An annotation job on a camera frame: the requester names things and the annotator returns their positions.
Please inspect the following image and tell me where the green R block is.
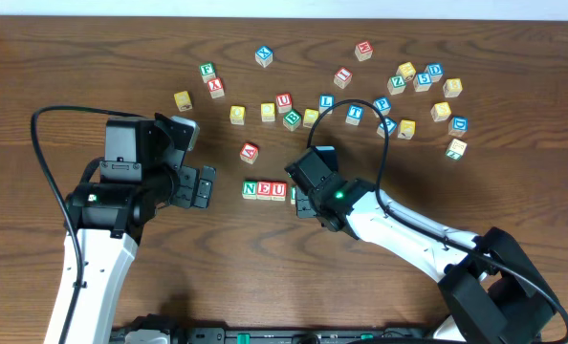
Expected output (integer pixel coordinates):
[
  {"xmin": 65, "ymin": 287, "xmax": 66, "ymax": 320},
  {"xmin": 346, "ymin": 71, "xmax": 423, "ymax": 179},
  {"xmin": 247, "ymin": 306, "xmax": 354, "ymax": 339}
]
[{"xmin": 290, "ymin": 185, "xmax": 296, "ymax": 204}]

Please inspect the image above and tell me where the green N block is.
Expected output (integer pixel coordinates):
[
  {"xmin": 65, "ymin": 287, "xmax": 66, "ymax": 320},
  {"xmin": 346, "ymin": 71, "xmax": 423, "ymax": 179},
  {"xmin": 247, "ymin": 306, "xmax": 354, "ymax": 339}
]
[{"xmin": 242, "ymin": 181, "xmax": 258, "ymax": 200}]

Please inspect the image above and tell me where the red u block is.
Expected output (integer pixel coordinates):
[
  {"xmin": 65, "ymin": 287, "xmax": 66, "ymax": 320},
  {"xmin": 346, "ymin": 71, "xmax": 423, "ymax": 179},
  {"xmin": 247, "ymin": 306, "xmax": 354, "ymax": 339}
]
[
  {"xmin": 271, "ymin": 183, "xmax": 288, "ymax": 202},
  {"xmin": 275, "ymin": 93, "xmax": 293, "ymax": 114}
]

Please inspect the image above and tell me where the red E block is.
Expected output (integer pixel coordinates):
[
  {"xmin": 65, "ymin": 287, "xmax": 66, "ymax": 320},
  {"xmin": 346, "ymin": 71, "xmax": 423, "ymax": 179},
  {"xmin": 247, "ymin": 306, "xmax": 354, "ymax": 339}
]
[{"xmin": 256, "ymin": 181, "xmax": 273, "ymax": 200}]

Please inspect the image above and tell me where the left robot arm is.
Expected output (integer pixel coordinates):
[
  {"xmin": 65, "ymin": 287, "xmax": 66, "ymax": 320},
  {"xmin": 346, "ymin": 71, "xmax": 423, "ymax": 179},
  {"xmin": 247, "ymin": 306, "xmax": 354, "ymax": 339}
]
[{"xmin": 45, "ymin": 112, "xmax": 216, "ymax": 343}]

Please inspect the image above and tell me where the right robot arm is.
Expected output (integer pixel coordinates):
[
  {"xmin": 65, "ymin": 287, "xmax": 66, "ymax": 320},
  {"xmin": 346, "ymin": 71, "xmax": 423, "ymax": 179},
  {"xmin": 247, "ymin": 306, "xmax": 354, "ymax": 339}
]
[{"xmin": 285, "ymin": 146, "xmax": 559, "ymax": 343}]

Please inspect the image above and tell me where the red A block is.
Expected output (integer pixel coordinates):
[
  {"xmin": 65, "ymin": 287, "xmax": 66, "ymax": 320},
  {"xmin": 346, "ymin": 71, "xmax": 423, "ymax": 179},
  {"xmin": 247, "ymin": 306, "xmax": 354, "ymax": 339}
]
[{"xmin": 239, "ymin": 142, "xmax": 259, "ymax": 164}]

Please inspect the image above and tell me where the yellow block beside U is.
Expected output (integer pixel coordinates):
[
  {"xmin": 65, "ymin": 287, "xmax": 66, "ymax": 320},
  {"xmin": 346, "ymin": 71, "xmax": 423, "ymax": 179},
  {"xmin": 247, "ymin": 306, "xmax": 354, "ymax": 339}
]
[{"xmin": 229, "ymin": 105, "xmax": 246, "ymax": 125}]

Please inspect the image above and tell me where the yellow block far left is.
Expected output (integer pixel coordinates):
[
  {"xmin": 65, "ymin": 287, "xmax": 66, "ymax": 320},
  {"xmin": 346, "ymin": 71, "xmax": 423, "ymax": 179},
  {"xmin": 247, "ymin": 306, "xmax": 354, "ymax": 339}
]
[{"xmin": 174, "ymin": 91, "xmax": 192, "ymax": 112}]

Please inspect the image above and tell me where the yellow block beside B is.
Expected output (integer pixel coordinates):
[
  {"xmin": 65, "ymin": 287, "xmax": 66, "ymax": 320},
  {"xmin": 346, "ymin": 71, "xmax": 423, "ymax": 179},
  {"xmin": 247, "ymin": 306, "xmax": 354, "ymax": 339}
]
[{"xmin": 302, "ymin": 109, "xmax": 319, "ymax": 128}]

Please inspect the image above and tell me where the green B block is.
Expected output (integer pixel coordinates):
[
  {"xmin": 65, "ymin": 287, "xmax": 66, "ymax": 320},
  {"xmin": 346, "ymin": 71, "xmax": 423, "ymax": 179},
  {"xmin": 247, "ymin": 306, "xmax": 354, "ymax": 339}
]
[{"xmin": 283, "ymin": 110, "xmax": 302, "ymax": 132}]

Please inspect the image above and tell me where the blue T block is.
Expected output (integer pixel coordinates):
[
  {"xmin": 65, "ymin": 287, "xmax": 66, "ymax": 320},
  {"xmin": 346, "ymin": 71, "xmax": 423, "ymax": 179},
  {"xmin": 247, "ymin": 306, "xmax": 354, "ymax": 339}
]
[{"xmin": 345, "ymin": 105, "xmax": 364, "ymax": 126}]

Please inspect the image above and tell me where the yellow block centre left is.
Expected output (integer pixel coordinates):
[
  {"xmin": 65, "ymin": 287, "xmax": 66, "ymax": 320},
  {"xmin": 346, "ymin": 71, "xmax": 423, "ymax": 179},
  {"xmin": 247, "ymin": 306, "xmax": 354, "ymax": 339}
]
[{"xmin": 260, "ymin": 102, "xmax": 276, "ymax": 122}]

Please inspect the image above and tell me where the red Y block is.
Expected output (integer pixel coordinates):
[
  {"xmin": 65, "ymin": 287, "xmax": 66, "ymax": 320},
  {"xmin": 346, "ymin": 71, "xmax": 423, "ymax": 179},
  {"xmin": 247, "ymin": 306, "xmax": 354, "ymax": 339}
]
[{"xmin": 207, "ymin": 77, "xmax": 225, "ymax": 98}]

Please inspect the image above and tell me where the blue L block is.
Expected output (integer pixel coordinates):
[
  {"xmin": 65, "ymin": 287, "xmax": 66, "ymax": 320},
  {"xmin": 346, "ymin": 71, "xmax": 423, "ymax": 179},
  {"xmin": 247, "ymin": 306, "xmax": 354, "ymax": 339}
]
[{"xmin": 318, "ymin": 95, "xmax": 335, "ymax": 114}]

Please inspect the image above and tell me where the blue 2 block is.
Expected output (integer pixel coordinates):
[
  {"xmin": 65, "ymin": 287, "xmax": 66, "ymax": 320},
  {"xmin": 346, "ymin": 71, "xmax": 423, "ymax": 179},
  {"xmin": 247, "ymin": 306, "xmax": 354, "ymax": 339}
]
[{"xmin": 377, "ymin": 118, "xmax": 398, "ymax": 138}]

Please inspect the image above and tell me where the green F block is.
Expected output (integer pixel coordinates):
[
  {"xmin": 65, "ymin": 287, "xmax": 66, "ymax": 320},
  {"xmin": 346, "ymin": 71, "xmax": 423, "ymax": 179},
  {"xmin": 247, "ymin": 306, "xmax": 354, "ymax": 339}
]
[{"xmin": 199, "ymin": 62, "xmax": 216, "ymax": 83}]

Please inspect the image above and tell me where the blue P block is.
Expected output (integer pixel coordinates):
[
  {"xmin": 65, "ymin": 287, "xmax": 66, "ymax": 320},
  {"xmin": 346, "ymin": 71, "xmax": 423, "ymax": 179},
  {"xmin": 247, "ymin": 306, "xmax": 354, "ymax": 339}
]
[{"xmin": 373, "ymin": 97, "xmax": 392, "ymax": 118}]

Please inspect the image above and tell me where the yellow block beside 2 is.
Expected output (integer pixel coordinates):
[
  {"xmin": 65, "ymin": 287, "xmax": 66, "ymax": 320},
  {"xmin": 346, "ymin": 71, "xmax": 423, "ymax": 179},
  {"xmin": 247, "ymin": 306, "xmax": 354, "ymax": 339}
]
[{"xmin": 398, "ymin": 119, "xmax": 416, "ymax": 140}]

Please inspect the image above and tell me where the red I block upper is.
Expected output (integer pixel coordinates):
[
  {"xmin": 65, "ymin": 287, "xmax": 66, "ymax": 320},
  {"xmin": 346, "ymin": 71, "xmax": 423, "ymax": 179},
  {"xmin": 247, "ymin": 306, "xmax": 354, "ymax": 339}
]
[{"xmin": 334, "ymin": 67, "xmax": 353, "ymax": 89}]

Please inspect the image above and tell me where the blue X block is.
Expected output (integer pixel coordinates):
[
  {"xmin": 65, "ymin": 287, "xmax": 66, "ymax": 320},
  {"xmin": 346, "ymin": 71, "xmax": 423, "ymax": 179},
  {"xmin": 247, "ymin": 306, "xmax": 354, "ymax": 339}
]
[{"xmin": 254, "ymin": 46, "xmax": 273, "ymax": 68}]

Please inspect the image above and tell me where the green Z block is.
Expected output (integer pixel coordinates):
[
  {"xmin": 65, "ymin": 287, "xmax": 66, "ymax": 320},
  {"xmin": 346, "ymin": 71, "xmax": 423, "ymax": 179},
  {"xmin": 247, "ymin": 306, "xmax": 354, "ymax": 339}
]
[{"xmin": 387, "ymin": 75, "xmax": 406, "ymax": 96}]

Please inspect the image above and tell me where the white green block right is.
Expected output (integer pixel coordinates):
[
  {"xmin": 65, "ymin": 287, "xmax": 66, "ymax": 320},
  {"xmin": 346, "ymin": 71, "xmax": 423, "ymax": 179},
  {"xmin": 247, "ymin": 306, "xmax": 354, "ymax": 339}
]
[{"xmin": 446, "ymin": 139, "xmax": 468, "ymax": 161}]

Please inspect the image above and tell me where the red block top right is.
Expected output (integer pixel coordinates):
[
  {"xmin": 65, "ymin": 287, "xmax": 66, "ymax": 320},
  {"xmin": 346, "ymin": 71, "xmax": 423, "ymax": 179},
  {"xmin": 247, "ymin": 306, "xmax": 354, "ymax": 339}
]
[{"xmin": 355, "ymin": 40, "xmax": 374, "ymax": 61}]

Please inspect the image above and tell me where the yellow block top right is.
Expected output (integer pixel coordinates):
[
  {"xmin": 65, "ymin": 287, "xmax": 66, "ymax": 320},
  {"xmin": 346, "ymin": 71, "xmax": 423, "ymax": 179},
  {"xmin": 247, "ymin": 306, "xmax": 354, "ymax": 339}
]
[{"xmin": 396, "ymin": 62, "xmax": 416, "ymax": 82}]

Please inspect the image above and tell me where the blue 5 block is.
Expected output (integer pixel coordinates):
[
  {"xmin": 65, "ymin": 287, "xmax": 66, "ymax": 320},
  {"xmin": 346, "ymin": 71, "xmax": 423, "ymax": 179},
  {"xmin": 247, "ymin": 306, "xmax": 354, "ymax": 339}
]
[{"xmin": 413, "ymin": 73, "xmax": 432, "ymax": 92}]

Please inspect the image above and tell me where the blue D block lower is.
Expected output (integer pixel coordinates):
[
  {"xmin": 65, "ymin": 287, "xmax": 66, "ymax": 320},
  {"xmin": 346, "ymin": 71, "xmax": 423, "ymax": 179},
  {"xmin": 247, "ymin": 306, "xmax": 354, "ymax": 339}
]
[{"xmin": 448, "ymin": 117, "xmax": 469, "ymax": 138}]

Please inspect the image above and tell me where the blue d block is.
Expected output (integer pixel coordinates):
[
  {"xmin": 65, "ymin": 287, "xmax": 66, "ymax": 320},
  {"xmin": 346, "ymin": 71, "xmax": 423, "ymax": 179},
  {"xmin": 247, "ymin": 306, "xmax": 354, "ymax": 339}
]
[
  {"xmin": 425, "ymin": 63, "xmax": 444, "ymax": 83},
  {"xmin": 448, "ymin": 117, "xmax": 469, "ymax": 138}
]

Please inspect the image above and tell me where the blue D block upper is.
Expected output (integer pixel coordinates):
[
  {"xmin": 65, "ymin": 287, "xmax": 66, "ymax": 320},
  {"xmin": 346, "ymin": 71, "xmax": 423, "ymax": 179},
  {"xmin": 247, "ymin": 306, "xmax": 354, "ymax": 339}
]
[{"xmin": 425, "ymin": 63, "xmax": 444, "ymax": 83}]

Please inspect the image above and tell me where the yellow block far right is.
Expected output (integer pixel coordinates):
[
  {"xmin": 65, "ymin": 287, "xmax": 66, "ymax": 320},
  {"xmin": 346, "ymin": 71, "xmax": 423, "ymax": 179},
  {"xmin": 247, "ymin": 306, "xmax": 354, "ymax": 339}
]
[{"xmin": 443, "ymin": 78, "xmax": 463, "ymax": 98}]

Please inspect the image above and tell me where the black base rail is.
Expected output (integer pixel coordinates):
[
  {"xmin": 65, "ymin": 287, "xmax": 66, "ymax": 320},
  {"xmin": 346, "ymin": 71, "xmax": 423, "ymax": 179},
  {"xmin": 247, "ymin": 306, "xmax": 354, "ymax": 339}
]
[{"xmin": 109, "ymin": 326, "xmax": 429, "ymax": 344}]

